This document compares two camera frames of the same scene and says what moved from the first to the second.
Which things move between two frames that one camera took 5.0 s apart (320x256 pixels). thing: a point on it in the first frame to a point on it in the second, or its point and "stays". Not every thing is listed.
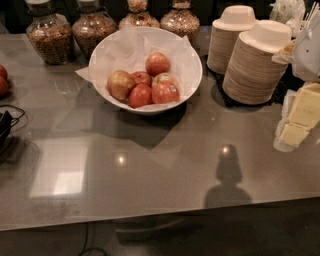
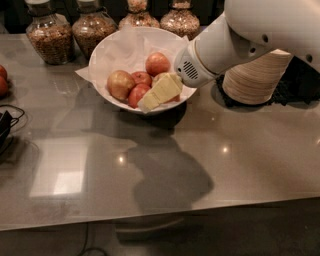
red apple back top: (157, 63) stays
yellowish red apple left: (119, 83) stays
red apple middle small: (141, 78) stays
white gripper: (308, 58) to (190, 67)
